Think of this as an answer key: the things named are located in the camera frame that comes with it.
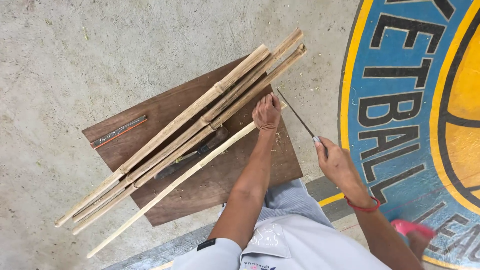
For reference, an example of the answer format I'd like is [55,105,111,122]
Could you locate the person's left hand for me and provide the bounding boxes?
[251,92,282,131]

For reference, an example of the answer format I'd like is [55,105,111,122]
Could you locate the person's right hand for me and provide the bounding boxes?
[314,136,361,185]

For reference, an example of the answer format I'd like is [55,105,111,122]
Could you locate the narrow hand saw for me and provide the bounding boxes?
[276,88,329,158]

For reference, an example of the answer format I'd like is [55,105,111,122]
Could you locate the thin peeled bamboo stick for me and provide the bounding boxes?
[86,101,288,259]

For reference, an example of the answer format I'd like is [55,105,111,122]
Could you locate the long split bamboo pole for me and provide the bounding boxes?
[72,28,304,224]

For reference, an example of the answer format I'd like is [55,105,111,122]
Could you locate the dark machete knife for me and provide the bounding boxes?
[154,126,230,180]

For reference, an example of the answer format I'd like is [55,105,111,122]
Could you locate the dark brown wooden board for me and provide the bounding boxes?
[81,54,304,227]

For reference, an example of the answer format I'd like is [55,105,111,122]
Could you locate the grey striped trousers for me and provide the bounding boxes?
[222,178,335,229]

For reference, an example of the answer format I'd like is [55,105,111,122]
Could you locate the slim brown bamboo pole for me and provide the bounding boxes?
[71,43,307,236]

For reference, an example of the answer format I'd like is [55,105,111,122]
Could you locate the thick brown bamboo pole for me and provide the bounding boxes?
[54,44,271,228]

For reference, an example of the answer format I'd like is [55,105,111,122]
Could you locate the grey shirt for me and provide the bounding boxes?
[170,214,392,270]

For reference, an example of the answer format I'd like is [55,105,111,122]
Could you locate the black orange saw sheath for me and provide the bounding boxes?
[90,115,148,149]

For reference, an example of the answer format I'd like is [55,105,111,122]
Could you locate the pink slipper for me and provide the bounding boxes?
[390,219,436,240]

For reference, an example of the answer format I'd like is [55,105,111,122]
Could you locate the red wrist bracelet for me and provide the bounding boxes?
[344,195,381,213]

